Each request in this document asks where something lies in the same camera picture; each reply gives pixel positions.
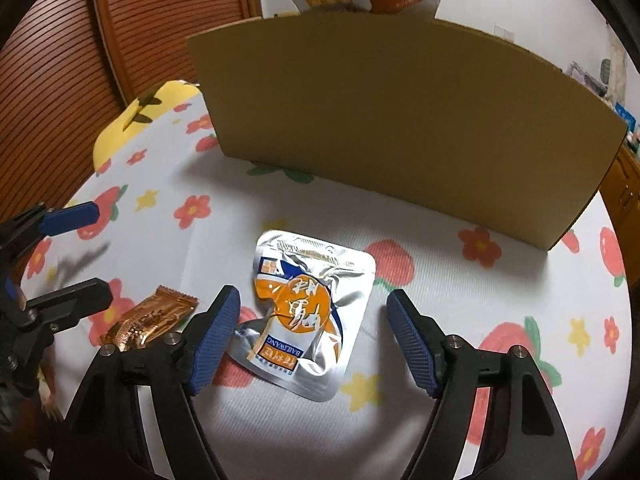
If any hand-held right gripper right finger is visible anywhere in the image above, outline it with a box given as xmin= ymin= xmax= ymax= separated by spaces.
xmin=386 ymin=287 xmax=582 ymax=480

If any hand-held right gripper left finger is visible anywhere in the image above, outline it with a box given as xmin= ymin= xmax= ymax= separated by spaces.
xmin=50 ymin=285 xmax=242 ymax=480

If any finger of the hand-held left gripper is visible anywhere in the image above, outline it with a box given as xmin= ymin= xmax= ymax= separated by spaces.
xmin=24 ymin=277 xmax=114 ymax=331
xmin=0 ymin=201 xmax=100 ymax=262

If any silver and orange snack packet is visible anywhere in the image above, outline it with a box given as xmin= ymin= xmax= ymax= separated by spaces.
xmin=227 ymin=230 xmax=377 ymax=404

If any brown cardboard box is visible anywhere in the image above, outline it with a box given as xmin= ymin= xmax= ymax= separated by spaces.
xmin=187 ymin=10 xmax=629 ymax=253

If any floral bed sheet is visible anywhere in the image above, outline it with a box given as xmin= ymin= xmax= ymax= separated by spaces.
xmin=20 ymin=80 xmax=632 ymax=480

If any copper foil candy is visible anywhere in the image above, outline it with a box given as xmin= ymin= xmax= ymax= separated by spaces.
xmin=97 ymin=285 xmax=200 ymax=352

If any yellow cushion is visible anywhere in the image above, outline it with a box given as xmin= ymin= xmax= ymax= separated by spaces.
xmin=93 ymin=80 xmax=201 ymax=174

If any wooden louvered wardrobe door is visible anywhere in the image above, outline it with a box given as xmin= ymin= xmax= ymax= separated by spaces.
xmin=0 ymin=0 xmax=264 ymax=222

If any wooden cabinet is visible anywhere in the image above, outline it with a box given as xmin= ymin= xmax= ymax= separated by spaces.
xmin=597 ymin=144 xmax=640 ymax=242

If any pile of small boxes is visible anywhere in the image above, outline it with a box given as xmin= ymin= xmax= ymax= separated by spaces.
xmin=567 ymin=59 xmax=615 ymax=107

